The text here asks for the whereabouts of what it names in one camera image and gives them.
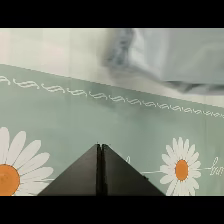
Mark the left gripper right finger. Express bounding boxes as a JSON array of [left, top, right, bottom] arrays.
[[100, 143, 166, 197]]

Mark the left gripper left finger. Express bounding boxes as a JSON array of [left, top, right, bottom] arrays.
[[37, 143, 101, 197]]

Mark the light blue shirt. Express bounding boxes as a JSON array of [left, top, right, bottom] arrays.
[[102, 28, 224, 97]]

